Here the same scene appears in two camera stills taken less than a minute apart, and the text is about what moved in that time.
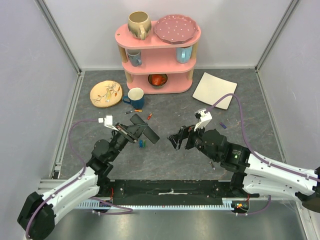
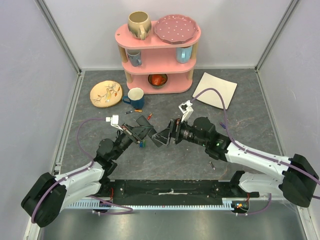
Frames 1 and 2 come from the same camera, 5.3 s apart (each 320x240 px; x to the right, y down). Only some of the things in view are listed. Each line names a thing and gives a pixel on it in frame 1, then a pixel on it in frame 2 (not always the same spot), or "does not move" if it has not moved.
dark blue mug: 135,97 does not move
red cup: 157,79 does not move
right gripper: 188,139 to 174,131
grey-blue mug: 135,56 does not move
